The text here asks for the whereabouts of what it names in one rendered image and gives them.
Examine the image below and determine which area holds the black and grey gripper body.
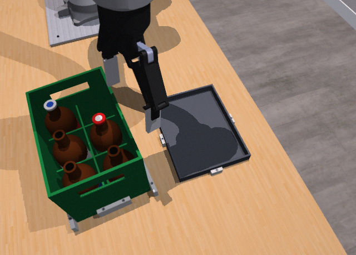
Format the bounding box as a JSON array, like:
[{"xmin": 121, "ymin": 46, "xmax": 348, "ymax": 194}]
[{"xmin": 97, "ymin": 3, "xmax": 151, "ymax": 59}]

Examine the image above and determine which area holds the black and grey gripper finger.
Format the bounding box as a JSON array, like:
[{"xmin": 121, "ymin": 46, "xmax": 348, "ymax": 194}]
[
  {"xmin": 117, "ymin": 41, "xmax": 169, "ymax": 133},
  {"xmin": 97, "ymin": 26, "xmax": 120, "ymax": 87}
]

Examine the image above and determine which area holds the green bottle crate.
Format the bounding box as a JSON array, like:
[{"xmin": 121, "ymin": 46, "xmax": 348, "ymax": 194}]
[{"xmin": 26, "ymin": 66, "xmax": 151, "ymax": 222}]

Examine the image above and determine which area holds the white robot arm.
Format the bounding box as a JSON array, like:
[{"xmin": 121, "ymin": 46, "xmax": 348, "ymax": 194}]
[{"xmin": 56, "ymin": 0, "xmax": 153, "ymax": 26}]

